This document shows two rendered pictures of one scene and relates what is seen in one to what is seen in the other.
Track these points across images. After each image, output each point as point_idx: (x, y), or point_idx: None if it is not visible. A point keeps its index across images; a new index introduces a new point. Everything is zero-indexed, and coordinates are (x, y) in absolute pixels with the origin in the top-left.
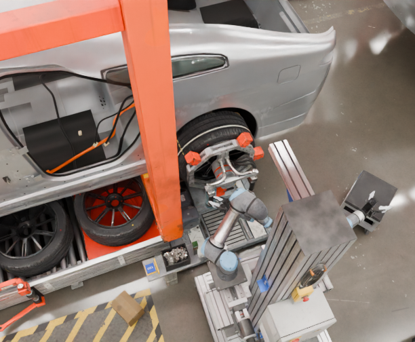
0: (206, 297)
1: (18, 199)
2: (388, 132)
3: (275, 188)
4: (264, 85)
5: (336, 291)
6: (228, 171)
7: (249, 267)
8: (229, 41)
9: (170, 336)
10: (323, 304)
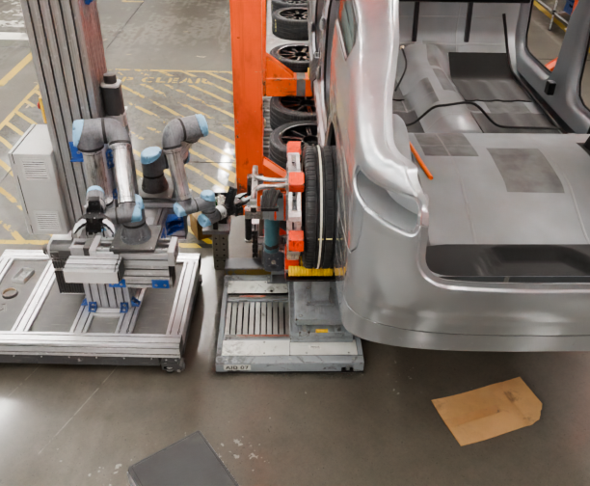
0: None
1: (317, 91)
2: None
3: (298, 406)
4: (341, 141)
5: (88, 417)
6: None
7: (149, 217)
8: (369, 38)
9: None
10: (31, 151)
